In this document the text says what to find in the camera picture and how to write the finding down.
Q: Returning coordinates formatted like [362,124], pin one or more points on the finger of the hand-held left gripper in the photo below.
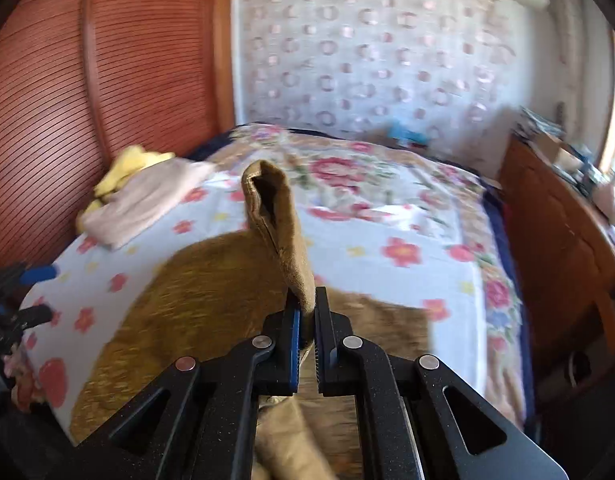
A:
[37,274]
[32,315]

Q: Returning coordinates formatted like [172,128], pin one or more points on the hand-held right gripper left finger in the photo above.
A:
[295,342]

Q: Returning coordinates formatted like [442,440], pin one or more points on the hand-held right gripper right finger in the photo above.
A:
[320,347]

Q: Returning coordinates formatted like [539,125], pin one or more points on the golden brown patterned garment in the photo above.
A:
[212,285]

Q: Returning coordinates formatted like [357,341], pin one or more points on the beige folded cloth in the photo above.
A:
[142,200]

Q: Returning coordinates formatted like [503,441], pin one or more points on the yellow plush toy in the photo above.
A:
[127,167]

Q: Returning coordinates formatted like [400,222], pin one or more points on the floral bed sheet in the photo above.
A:
[412,210]

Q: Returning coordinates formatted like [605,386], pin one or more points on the small blue object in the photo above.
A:
[407,134]

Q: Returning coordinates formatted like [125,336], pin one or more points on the slatted wooden wardrobe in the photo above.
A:
[137,60]

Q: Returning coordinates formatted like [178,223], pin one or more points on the long wooden cabinet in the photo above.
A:
[552,240]

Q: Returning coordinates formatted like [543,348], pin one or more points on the sheer curtain with circles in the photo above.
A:
[362,60]

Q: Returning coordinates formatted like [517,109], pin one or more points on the cardboard box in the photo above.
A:
[557,152]

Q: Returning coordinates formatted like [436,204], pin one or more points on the stack of papers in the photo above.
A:
[532,122]

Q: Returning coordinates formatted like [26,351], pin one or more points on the cluster of small containers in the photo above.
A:
[600,185]

